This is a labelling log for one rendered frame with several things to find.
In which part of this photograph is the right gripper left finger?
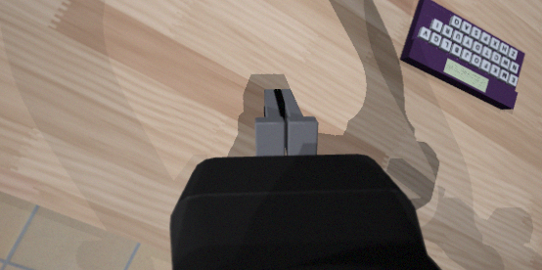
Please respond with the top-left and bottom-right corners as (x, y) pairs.
(254, 89), (285, 157)

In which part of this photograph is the purple keyboard base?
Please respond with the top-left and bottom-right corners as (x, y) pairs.
(400, 0), (525, 110)

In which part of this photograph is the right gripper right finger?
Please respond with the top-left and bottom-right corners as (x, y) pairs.
(278, 89), (318, 156)

